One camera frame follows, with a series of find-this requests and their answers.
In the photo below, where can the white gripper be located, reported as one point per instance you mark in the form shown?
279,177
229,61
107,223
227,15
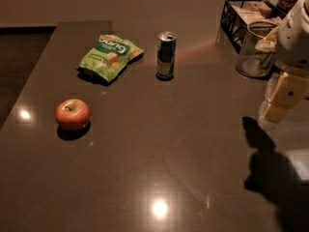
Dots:
294,48

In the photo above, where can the red apple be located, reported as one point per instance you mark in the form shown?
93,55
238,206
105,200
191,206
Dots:
72,115

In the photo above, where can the redbull can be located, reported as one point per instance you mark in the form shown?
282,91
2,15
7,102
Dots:
166,49

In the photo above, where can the clear glass jar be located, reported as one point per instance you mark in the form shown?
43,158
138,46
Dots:
253,62

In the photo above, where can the green chip bag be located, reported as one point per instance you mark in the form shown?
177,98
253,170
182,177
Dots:
109,57

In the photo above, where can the black wire basket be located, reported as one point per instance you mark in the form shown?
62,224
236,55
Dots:
237,14

